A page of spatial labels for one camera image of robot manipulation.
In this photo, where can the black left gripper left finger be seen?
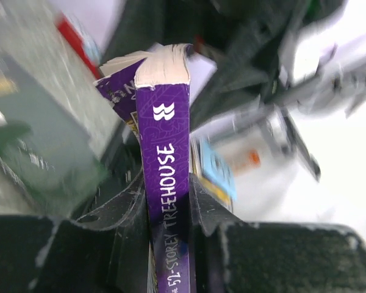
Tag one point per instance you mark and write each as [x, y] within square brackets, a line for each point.
[106, 250]

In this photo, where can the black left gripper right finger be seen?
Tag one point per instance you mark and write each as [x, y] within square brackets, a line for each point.
[230, 255]

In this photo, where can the purple 52-Storey Treehouse book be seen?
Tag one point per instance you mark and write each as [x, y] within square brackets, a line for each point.
[150, 91]

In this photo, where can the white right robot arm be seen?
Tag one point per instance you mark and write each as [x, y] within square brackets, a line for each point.
[252, 42]

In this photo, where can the Roald Dahl Charlie book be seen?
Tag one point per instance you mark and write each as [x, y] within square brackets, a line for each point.
[213, 172]

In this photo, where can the dark green book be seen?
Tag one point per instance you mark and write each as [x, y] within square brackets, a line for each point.
[47, 151]

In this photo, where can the red white toothpaste box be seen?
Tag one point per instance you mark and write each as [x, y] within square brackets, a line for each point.
[81, 41]

